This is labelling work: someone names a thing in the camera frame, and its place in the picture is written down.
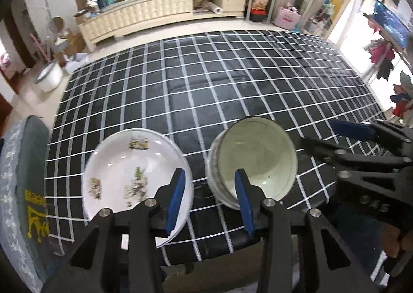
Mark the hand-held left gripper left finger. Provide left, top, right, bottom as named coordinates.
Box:
left=40, top=168, right=187, bottom=293

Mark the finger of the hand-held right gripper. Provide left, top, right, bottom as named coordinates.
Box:
left=329, top=119, right=413, bottom=158
left=300, top=136, right=404, bottom=168

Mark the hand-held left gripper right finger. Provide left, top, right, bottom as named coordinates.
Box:
left=234, top=169, right=378, bottom=293

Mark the white bowl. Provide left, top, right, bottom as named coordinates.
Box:
left=205, top=138, right=241, bottom=210

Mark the green patterned bowl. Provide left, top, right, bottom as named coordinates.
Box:
left=217, top=117, right=298, bottom=201

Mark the white floral plate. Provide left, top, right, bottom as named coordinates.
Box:
left=82, top=128, right=194, bottom=248

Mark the person's right hand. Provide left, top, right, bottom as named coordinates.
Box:
left=382, top=224, right=405, bottom=259

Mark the red hanging garment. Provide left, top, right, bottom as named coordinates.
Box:
left=369, top=40, right=396, bottom=81

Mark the black white checked tablecloth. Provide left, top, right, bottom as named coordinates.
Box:
left=43, top=30, right=388, bottom=264

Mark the blue mesh basket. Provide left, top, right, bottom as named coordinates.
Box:
left=372, top=0, right=409, bottom=48

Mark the pink bag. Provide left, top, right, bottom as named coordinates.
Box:
left=277, top=6, right=302, bottom=30

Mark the grey-blue chair cover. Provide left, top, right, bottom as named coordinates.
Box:
left=0, top=116, right=52, bottom=284

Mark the white basin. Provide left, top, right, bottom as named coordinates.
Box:
left=35, top=61, right=63, bottom=93

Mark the cardboard box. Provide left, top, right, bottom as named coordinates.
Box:
left=55, top=30, right=86, bottom=58

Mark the cream TV cabinet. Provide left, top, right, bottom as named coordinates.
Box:
left=77, top=0, right=249, bottom=52

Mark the white standing pole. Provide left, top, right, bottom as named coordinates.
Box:
left=40, top=0, right=58, bottom=61

